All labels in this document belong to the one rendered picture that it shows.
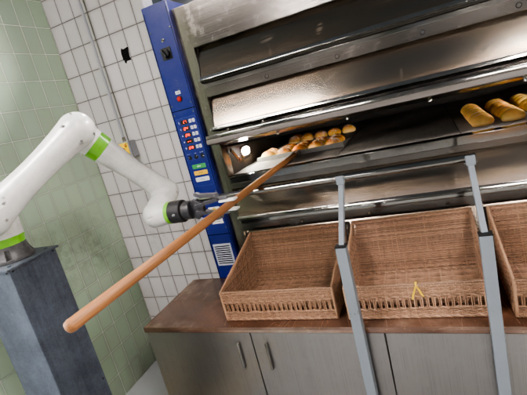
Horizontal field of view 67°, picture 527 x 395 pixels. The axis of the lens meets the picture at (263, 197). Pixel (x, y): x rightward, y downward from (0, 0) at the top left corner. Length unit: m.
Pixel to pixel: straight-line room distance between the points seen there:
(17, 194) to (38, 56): 1.34
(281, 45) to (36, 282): 1.46
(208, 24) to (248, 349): 1.61
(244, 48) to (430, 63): 0.88
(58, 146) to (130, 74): 1.07
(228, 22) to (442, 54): 1.01
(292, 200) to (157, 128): 0.89
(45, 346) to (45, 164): 0.67
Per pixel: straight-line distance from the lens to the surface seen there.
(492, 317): 1.62
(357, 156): 2.02
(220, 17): 2.19
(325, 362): 1.89
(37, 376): 1.85
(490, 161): 2.04
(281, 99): 2.06
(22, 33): 2.72
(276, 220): 2.22
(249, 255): 2.23
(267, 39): 2.09
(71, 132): 1.51
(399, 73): 1.95
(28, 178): 1.52
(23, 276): 1.67
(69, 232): 2.56
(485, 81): 1.83
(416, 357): 1.79
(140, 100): 2.46
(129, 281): 1.04
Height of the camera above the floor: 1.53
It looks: 13 degrees down
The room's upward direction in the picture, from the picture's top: 14 degrees counter-clockwise
